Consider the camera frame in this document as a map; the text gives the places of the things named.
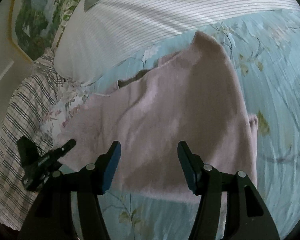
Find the white floral quilt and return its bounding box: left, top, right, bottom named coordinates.
left=39, top=79, right=93, bottom=143

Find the plaid checked cloth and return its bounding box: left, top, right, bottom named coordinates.
left=0, top=48, right=64, bottom=230

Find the landscape wall painting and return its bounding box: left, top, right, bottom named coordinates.
left=10, top=0, right=81, bottom=60

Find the white striped duvet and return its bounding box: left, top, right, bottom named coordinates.
left=54, top=0, right=300, bottom=83

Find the pinkish grey fleece garment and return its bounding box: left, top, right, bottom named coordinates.
left=58, top=31, right=258, bottom=203

